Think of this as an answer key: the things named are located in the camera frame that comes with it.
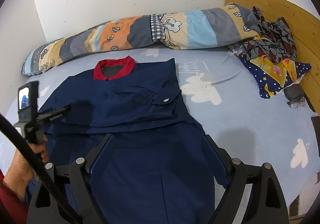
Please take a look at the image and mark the black cable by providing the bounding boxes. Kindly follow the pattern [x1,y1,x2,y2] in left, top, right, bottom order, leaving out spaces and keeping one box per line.
[0,113,84,224]

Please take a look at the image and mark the wooden headboard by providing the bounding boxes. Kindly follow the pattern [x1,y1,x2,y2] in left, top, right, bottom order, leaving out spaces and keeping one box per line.
[225,0,320,113]

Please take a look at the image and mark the navy yellow star pillow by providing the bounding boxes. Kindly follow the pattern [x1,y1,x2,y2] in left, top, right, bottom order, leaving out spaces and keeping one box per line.
[238,36,313,100]

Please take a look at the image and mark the striped patchwork rolled quilt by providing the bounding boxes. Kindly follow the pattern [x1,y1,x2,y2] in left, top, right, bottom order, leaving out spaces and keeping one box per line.
[21,3,260,76]

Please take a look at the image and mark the left hand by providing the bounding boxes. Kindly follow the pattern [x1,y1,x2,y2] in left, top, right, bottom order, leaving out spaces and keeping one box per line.
[3,135,49,201]

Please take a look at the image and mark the grey charging cable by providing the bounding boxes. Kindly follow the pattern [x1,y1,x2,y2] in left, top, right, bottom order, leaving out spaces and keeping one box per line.
[211,51,241,86]

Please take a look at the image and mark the dark grey glasses case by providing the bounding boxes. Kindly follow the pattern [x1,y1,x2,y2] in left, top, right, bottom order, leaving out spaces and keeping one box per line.
[284,84,305,101]

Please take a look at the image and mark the black eyeglasses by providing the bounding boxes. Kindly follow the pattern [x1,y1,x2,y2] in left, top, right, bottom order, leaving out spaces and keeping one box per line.
[287,97,305,109]

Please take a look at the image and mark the dark patterned crumpled garment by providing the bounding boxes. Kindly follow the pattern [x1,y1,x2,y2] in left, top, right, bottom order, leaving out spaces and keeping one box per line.
[228,7,297,64]

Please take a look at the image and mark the red sleeve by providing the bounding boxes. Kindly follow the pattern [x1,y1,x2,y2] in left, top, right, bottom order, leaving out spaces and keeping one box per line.
[1,172,29,223]

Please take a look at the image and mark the navy blue work jacket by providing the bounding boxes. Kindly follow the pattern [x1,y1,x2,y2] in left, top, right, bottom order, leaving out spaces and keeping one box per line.
[40,57,228,223]

